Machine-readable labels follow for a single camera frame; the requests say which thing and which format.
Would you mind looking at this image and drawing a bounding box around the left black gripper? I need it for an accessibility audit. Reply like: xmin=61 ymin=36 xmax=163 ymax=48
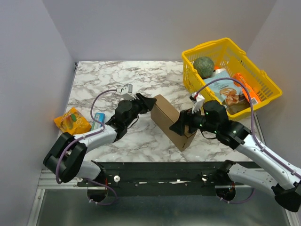
xmin=126 ymin=95 xmax=156 ymax=128

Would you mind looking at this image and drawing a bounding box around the brown cardboard box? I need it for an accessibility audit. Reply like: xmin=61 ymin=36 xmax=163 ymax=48
xmin=151 ymin=95 xmax=196 ymax=152

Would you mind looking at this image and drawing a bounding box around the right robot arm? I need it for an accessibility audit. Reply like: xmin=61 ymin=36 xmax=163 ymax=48
xmin=170 ymin=101 xmax=301 ymax=212

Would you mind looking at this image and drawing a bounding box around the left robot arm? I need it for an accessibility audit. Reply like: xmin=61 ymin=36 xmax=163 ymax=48
xmin=43 ymin=93 xmax=157 ymax=186

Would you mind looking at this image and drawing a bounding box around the blue toothpaste box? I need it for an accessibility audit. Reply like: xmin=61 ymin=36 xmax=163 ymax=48
xmin=91 ymin=113 xmax=105 ymax=130

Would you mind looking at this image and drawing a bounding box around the orange snack box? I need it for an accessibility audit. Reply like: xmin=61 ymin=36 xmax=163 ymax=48
xmin=233 ymin=73 xmax=261 ymax=105

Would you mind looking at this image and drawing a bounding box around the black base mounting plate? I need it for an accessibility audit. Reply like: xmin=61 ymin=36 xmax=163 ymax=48
xmin=48 ymin=161 xmax=275 ymax=197

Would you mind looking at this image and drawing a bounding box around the light blue snack pouch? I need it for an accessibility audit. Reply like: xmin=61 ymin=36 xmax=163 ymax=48
xmin=204 ymin=71 xmax=244 ymax=107

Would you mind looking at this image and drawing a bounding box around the green round melon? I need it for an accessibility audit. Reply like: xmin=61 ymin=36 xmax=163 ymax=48
xmin=193 ymin=56 xmax=214 ymax=79

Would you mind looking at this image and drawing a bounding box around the white orange bottle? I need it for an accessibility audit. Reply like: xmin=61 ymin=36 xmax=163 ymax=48
xmin=213 ymin=67 xmax=226 ymax=76

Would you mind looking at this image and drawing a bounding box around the orange candy bag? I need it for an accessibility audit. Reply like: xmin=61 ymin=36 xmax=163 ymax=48
xmin=54 ymin=107 xmax=92 ymax=135

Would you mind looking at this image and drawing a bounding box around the yellow plastic basket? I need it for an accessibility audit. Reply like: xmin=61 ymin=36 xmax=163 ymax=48
xmin=182 ymin=38 xmax=283 ymax=121

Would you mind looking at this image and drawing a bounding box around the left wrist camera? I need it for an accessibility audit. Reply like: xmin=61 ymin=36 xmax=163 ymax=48
xmin=117 ymin=83 xmax=135 ymax=100

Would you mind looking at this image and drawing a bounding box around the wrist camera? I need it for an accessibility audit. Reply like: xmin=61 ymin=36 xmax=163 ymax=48
xmin=117 ymin=83 xmax=135 ymax=100
xmin=190 ymin=92 xmax=205 ymax=113

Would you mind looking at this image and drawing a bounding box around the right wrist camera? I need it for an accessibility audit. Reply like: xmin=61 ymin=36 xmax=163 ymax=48
xmin=190 ymin=92 xmax=205 ymax=113

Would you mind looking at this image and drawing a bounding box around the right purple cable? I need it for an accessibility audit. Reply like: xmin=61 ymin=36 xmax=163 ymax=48
xmin=194 ymin=77 xmax=301 ymax=204

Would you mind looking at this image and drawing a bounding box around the purple cable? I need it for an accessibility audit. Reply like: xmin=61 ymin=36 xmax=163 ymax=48
xmin=194 ymin=77 xmax=301 ymax=204
xmin=56 ymin=88 xmax=118 ymax=206

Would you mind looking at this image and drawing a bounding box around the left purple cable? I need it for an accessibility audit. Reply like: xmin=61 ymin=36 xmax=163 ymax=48
xmin=56 ymin=88 xmax=118 ymax=206

